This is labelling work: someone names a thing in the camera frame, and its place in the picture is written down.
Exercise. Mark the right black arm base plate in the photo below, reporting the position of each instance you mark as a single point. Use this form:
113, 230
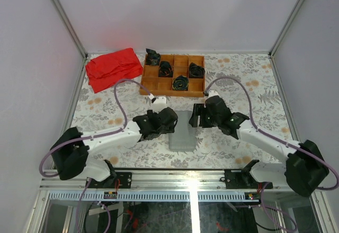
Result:
240, 179

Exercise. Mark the red folded cloth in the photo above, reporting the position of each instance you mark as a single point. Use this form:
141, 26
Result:
106, 70

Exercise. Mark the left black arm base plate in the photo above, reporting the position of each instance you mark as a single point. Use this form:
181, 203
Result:
119, 180

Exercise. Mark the white slotted cable duct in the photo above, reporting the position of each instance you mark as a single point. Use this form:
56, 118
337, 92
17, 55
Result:
177, 196

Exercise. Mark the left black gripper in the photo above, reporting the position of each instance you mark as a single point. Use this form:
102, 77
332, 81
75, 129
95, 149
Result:
151, 114

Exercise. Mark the rolled dark belt upper left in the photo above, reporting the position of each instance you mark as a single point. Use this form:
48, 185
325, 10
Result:
165, 69

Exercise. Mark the rolled dark belt bottom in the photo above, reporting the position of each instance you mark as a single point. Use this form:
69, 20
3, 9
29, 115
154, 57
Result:
180, 83

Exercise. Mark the rolled dark belt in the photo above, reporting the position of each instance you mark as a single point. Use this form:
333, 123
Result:
165, 69
180, 83
196, 71

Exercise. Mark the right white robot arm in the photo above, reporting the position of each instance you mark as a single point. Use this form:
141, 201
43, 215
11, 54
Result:
300, 164

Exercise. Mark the aluminium mounting rail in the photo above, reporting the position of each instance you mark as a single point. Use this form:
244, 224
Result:
162, 180

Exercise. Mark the rolled dark belt right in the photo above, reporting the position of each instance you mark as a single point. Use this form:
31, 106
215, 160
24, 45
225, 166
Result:
196, 71

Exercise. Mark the rolled dark belt outside tray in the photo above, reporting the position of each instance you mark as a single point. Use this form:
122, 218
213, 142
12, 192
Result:
152, 58

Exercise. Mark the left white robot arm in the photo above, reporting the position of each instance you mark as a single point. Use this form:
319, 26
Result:
88, 153

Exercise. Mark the wooden compartment tray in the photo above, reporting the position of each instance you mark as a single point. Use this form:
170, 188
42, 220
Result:
175, 75

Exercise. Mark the grey plastic tool case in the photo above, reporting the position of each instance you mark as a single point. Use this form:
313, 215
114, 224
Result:
184, 138

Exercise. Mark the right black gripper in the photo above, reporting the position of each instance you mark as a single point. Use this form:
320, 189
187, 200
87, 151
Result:
199, 109

